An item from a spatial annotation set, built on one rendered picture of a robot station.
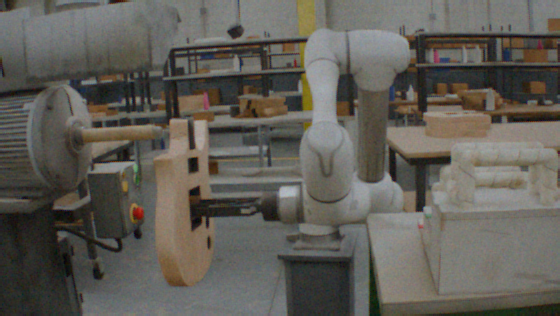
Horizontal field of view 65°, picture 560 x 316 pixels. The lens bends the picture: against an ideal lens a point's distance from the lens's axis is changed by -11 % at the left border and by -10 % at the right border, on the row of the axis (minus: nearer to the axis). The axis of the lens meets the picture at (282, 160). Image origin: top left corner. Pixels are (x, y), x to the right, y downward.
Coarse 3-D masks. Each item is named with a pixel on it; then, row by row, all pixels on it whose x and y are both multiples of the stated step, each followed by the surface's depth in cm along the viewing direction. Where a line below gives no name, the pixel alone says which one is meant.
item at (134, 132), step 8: (96, 128) 111; (104, 128) 111; (112, 128) 111; (120, 128) 110; (128, 128) 110; (136, 128) 109; (144, 128) 109; (152, 128) 109; (88, 136) 111; (96, 136) 110; (104, 136) 110; (112, 136) 110; (120, 136) 110; (128, 136) 110; (136, 136) 109; (144, 136) 109; (152, 136) 109
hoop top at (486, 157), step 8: (464, 152) 87; (472, 152) 86; (480, 152) 86; (488, 152) 86; (496, 152) 85; (504, 152) 85; (512, 152) 85; (520, 152) 84; (528, 152) 84; (536, 152) 84; (544, 152) 84; (552, 152) 83; (472, 160) 86; (480, 160) 86; (488, 160) 85; (496, 160) 85; (504, 160) 85; (512, 160) 84; (520, 160) 84; (528, 160) 84; (536, 160) 84; (544, 160) 83
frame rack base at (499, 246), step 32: (480, 192) 98; (512, 192) 96; (448, 224) 88; (480, 224) 87; (512, 224) 86; (544, 224) 85; (448, 256) 89; (480, 256) 88; (512, 256) 87; (544, 256) 86; (448, 288) 90; (480, 288) 89; (512, 288) 88; (544, 288) 87
